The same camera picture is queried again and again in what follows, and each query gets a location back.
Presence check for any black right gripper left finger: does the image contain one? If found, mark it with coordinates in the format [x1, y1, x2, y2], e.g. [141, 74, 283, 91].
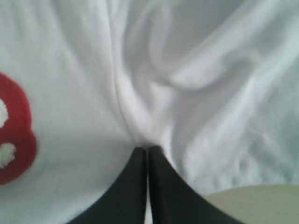
[69, 147, 147, 224]

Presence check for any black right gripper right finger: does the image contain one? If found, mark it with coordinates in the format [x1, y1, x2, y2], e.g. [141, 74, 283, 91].
[149, 146, 238, 224]

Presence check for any white t-shirt red print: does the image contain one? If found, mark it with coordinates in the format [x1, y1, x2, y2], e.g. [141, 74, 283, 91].
[0, 0, 299, 224]

